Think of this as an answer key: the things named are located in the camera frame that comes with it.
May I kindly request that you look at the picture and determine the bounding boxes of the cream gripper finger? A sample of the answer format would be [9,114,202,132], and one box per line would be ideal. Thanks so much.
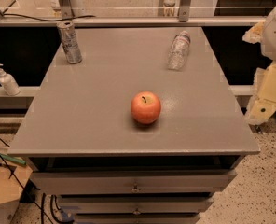
[245,61,276,125]
[242,21,264,44]

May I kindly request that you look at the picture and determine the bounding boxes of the silver redbull can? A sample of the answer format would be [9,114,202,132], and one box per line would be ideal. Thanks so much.
[57,21,82,64]

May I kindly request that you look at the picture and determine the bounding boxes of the clear plastic water bottle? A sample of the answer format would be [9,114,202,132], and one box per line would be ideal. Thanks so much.
[167,31,191,71]

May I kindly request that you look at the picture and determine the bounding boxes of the red apple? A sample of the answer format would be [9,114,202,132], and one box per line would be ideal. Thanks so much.
[131,91,161,124]

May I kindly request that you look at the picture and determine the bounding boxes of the grey drawer cabinet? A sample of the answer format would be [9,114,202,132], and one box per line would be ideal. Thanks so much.
[10,27,259,224]

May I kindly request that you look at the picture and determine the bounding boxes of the white pump dispenser bottle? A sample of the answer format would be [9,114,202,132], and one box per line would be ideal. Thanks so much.
[0,64,21,96]

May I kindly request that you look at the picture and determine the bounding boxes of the green rod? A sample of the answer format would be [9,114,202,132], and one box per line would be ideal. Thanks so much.
[0,154,26,165]

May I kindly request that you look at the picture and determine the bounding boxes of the cardboard box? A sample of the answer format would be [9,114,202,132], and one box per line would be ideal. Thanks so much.
[0,166,32,224]

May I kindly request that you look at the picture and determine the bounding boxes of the right metal bracket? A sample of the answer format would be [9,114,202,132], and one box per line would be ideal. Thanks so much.
[178,0,191,22]

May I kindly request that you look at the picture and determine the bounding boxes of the metal bracket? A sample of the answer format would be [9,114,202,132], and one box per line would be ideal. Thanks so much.
[178,0,191,22]
[58,0,73,19]

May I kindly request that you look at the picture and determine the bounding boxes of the left metal bracket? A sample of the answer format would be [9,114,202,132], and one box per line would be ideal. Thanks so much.
[58,0,73,19]

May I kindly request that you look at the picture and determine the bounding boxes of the black cable on shelf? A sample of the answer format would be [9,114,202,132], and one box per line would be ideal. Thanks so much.
[1,12,96,22]

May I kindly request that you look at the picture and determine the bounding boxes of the black floor cables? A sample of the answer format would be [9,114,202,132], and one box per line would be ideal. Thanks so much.
[39,193,74,224]

